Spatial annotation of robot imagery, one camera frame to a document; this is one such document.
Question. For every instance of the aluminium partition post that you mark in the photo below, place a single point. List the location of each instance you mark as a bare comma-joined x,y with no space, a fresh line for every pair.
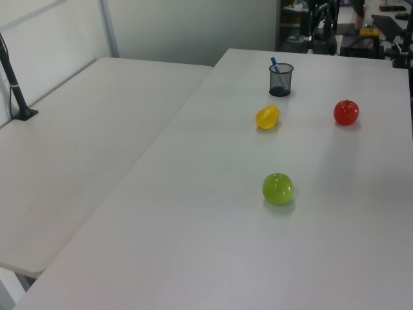
109,29

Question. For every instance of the yellow star fruit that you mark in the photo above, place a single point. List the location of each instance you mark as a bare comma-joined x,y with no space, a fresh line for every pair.
267,117

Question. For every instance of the black mesh pen cup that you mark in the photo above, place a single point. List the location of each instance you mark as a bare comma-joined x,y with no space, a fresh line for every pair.
280,84

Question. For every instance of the black phone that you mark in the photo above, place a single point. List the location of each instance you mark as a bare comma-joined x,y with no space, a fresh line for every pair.
391,8

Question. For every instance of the blue white marker pen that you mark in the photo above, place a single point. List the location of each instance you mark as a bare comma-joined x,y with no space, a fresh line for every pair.
275,65

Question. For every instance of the yellow box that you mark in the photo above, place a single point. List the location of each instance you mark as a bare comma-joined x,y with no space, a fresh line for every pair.
369,32

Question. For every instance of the green apple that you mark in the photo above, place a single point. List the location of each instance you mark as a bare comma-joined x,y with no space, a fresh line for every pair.
277,189

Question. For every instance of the black camera stand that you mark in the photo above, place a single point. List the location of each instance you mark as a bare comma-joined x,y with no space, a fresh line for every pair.
403,48

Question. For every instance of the black computer mouse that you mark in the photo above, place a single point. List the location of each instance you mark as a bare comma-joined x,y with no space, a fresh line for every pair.
402,15

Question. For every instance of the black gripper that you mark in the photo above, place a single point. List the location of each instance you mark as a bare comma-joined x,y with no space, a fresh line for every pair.
319,6

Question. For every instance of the black pole with base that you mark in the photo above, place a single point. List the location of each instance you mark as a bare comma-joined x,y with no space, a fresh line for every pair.
13,87

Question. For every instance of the red apple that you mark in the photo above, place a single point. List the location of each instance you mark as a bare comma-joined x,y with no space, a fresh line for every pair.
346,112

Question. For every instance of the black equipment box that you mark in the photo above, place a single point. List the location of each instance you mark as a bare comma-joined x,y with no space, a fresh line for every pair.
358,46

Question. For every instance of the pink bottle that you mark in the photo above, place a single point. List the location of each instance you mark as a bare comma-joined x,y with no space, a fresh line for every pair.
360,17

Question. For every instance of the black keyboard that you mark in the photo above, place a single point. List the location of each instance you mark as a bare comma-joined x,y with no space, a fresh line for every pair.
387,26

